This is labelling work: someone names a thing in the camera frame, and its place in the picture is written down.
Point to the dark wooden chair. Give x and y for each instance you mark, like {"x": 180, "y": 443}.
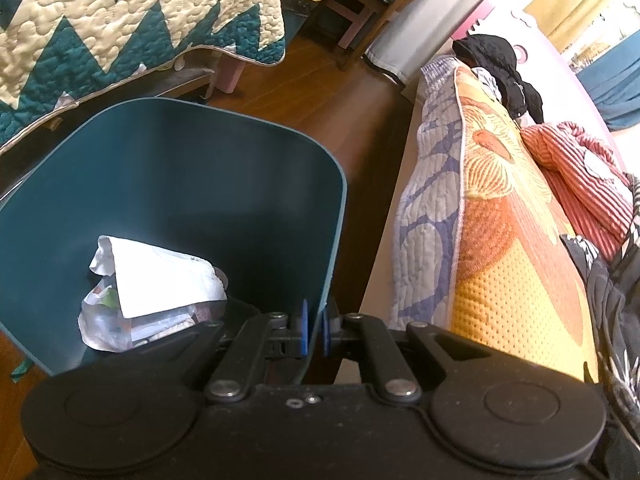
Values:
{"x": 365, "y": 5}

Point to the dark patterned cloth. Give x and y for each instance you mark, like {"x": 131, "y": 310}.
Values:
{"x": 617, "y": 310}

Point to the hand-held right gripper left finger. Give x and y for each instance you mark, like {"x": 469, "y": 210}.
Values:
{"x": 303, "y": 332}

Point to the beige bed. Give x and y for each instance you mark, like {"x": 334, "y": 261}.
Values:
{"x": 380, "y": 270}

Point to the blue white quilted pillow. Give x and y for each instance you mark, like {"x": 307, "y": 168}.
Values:
{"x": 430, "y": 195}

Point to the dark green trash bin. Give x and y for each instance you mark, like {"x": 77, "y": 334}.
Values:
{"x": 210, "y": 200}

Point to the red striped cloth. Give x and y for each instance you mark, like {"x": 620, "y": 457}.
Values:
{"x": 580, "y": 180}

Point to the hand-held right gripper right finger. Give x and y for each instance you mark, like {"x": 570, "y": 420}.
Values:
{"x": 325, "y": 334}

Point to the white tissue paper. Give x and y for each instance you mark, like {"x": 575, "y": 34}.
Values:
{"x": 160, "y": 275}

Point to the white leaning panel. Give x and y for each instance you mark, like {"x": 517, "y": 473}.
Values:
{"x": 425, "y": 25}

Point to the green ribbon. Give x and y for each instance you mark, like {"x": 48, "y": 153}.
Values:
{"x": 20, "y": 367}

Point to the yellow cloth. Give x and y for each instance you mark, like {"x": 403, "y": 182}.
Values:
{"x": 575, "y": 10}

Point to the blue cloth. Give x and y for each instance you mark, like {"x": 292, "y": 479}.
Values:
{"x": 617, "y": 90}

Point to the black garment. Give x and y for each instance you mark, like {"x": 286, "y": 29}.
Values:
{"x": 505, "y": 70}

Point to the orange yellow floral quilt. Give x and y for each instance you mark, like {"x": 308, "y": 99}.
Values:
{"x": 515, "y": 250}

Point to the zigzag teal cream quilt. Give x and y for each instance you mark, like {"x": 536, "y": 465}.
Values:
{"x": 100, "y": 35}

